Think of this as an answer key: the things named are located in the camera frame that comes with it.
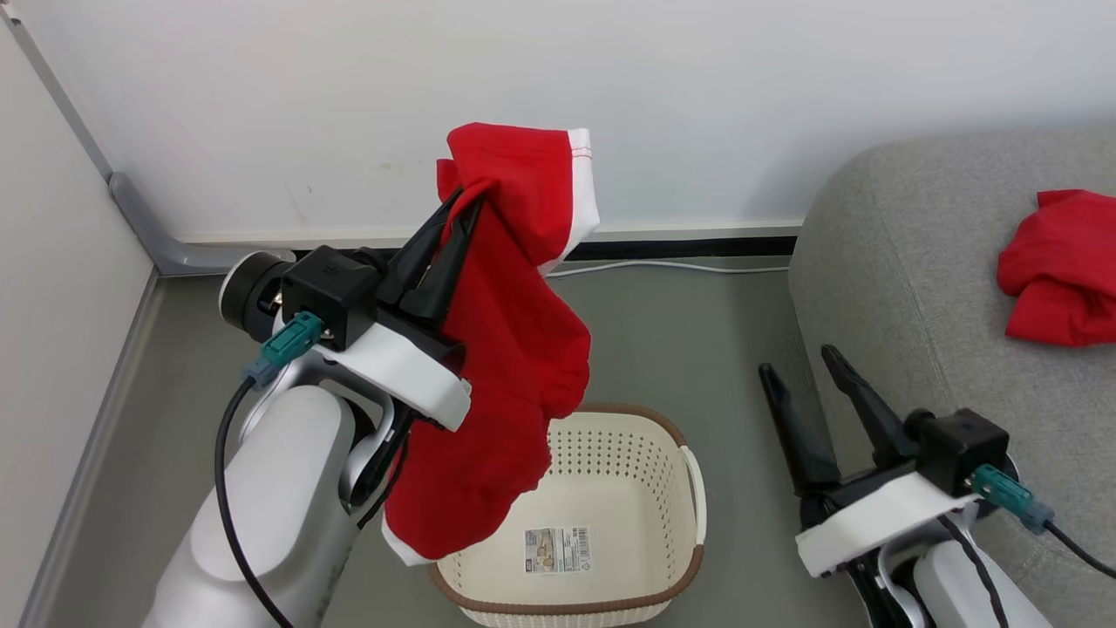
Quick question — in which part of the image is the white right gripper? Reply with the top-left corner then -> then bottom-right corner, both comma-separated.
758,344 -> 983,579

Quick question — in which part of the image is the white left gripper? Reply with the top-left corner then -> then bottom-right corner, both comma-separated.
314,191 -> 485,433

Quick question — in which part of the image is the red garment with white trim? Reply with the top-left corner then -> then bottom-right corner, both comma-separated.
380,122 -> 602,567

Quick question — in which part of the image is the red garment with white lettering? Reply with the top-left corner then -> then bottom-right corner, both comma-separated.
997,188 -> 1116,349

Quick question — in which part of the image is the white perforated laundry basket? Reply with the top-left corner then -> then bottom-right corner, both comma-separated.
427,402 -> 708,628

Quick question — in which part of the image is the printed paper basket label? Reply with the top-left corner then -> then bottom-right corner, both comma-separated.
523,525 -> 595,576

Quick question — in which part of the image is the grey fabric sofa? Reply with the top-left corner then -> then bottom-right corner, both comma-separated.
786,129 -> 1116,628

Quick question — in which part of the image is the black baseboard strip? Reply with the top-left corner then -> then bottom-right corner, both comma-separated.
565,230 -> 805,262

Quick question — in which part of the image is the teal left camera connector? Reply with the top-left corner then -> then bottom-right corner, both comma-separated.
243,311 -> 326,390

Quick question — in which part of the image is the teal camera connector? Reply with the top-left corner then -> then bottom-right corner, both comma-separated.
970,463 -> 1057,536
243,311 -> 326,390

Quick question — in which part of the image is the teal right camera connector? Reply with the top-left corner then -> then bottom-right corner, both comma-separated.
970,463 -> 1057,536

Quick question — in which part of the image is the white floor cable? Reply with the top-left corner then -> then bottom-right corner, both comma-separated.
544,259 -> 791,278

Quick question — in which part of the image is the grey wall cable duct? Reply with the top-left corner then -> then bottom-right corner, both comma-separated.
0,0 -> 302,278

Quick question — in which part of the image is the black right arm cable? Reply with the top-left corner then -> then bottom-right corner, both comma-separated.
936,513 -> 1116,628

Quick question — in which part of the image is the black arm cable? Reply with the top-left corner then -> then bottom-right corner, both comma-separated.
214,377 -> 297,628
936,513 -> 1116,628

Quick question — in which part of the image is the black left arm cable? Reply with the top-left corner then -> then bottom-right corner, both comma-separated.
214,377 -> 297,628

